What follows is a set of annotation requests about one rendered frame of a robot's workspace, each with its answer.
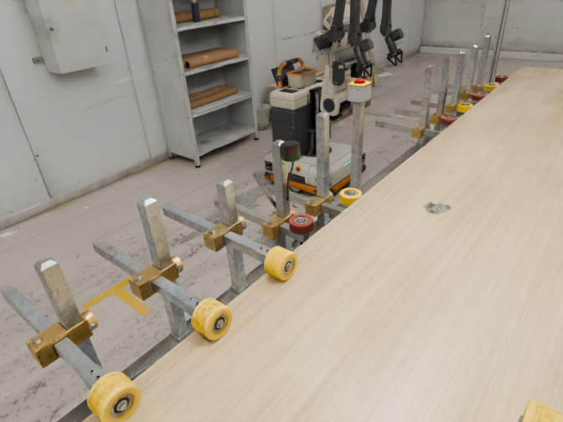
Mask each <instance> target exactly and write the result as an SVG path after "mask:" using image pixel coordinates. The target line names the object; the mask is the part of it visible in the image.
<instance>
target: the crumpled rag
mask: <svg viewBox="0 0 563 422"><path fill-rule="evenodd" d="M423 208H427V210H426V212H430V213H432V214H434V213H438V214H440V213H442V212H446V211H448V210H451V206H450V205H449V204H443V203H437V204H435V203H433V202H431V201H430V202H429V203H426V204H425V205H423Z"/></svg>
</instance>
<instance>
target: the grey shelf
mask: <svg viewBox="0 0 563 422"><path fill-rule="evenodd" d="M243 2H244V4H243ZM198 3H199V9H206V8H218V9H219V10H220V16H219V17H217V18H207V19H202V20H201V22H196V23H195V22H194V21H191V22H186V23H176V21H175V16H174V13H181V12H187V11H192V8H191V0H137V6H138V10H139V14H140V19H141V23H142V30H143V34H144V38H145V42H146V46H147V54H148V58H149V62H150V66H151V71H152V77H153V82H154V85H155V90H156V94H157V98H158V105H159V110H160V114H161V117H162V122H163V129H164V133H165V137H166V142H167V146H168V153H169V159H174V156H173V154H172V153H175V154H178V155H180V156H183V157H188V158H191V159H194V163H195V167H196V168H199V167H201V166H200V162H199V157H200V156H202V155H204V154H205V153H207V152H210V151H212V150H214V149H216V148H218V147H222V146H224V145H226V144H229V143H231V142H233V141H235V140H238V139H240V138H242V137H243V136H247V135H249V134H251V133H253V132H255V133H256V137H255V138H254V140H256V141H257V140H259V137H258V129H257V119H256V102H255V91H254V82H253V73H252V63H251V45H250V35H249V26H248V17H247V7H246V0H198ZM217 3H218V5H217ZM212 5H213V7H212ZM244 11H245V13H244ZM170 19H171V20H170ZM245 30H246V31H245ZM215 31H216V32H215ZM220 31H221V32H220ZM216 38H217V39H216ZM221 38H222V39H221ZM246 39H247V41H246ZM217 44H218V46H217ZM222 45H223V46H222ZM217 47H220V48H224V47H226V48H227V49H228V48H233V47H236V48H237V49H238V50H239V53H240V56H239V57H238V58H234V59H227V60H224V61H220V62H217V63H213V64H207V65H204V66H200V67H197V68H193V69H187V68H184V67H183V60H182V55H183V54H190V53H194V52H198V51H202V50H206V49H213V48H217ZM247 47H248V49H247ZM249 50H250V51H249ZM179 55H180V56H179ZM176 60H177V61H176ZM180 60H181V61H180ZM181 65H182V66H181ZM249 66H250V68H249ZM220 71H221V72H220ZM250 75H251V77H250ZM221 77H222V79H221ZM222 84H223V85H228V87H229V88H230V87H233V86H236V87H237V89H238V93H236V94H234V95H230V96H227V97H225V98H222V99H220V100H216V101H213V102H210V103H209V104H206V105H202V106H199V107H196V108H194V109H192V110H191V109H190V104H189V95H192V94H194V93H197V92H200V91H203V90H208V89H211V88H214V87H217V86H220V85H222ZM251 92H252V93H251ZM252 101H253V104H252ZM184 107H185V108H184ZM253 111H254V113H253ZM226 117H227V118H226ZM254 120H255V122H254Z"/></svg>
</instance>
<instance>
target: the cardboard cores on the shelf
mask: <svg viewBox="0 0 563 422"><path fill-rule="evenodd" d="M199 14H200V20H202V19H207V18H217V17H219V16H220V10H219V9H218V8H206V9H200V10H199ZM174 16H175V21H176V23H186V22H191V21H193V20H194V19H193V14H192V11H187V12H181V13H174ZM239 56H240V53H239V50H238V49H237V48H236V47H233V48H228V49H227V48H226V47H224V48H220V47H217V48H213V49H206V50H202V51H198V52H194V53H190V54H183V55H182V60H183V67H184V68H187V69H193V68H197V67H200V66H204V65H207V64H213V63H217V62H220V61H224V60H227V59H234V58H238V57H239ZM236 93H238V89H237V87H236V86H233V87H230V88H229V87H228V85H220V86H217V87H214V88H211V89H208V90H203V91H200V92H197V93H194V94H192V95H189V104H190V109H191V110H192V109H194V108H196V107H199V106H203V105H206V104H209V103H210V102H213V101H216V100H220V99H222V98H225V97H227V96H230V95H234V94H236Z"/></svg>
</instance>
